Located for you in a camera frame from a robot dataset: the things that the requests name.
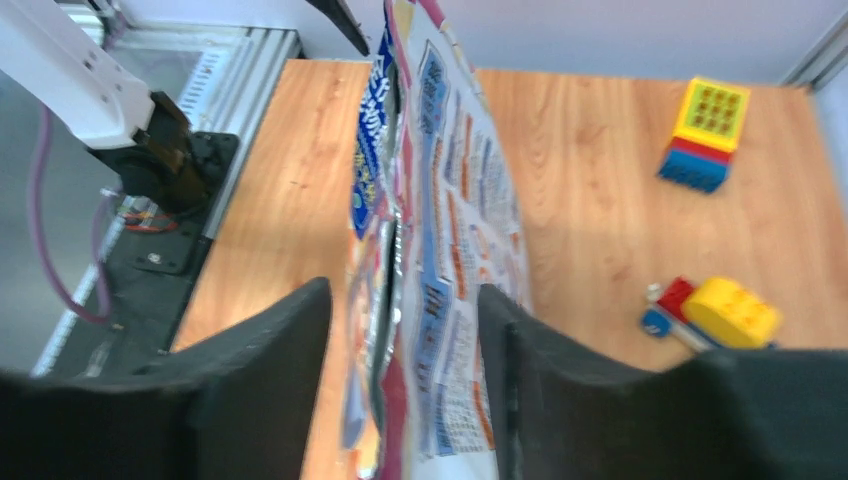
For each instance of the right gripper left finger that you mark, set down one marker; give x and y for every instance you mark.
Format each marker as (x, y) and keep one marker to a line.
(237, 405)

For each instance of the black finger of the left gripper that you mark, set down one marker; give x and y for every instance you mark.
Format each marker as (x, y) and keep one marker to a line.
(341, 16)

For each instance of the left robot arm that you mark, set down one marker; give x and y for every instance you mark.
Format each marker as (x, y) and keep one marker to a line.
(140, 134)

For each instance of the pink pet food bag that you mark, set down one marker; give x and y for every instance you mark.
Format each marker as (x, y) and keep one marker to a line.
(434, 216)

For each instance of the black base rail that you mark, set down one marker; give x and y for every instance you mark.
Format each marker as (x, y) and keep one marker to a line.
(223, 81)

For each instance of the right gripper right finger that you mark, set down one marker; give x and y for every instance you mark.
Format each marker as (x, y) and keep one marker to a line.
(560, 410)

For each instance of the toy block car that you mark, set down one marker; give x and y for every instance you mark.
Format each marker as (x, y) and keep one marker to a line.
(717, 313)

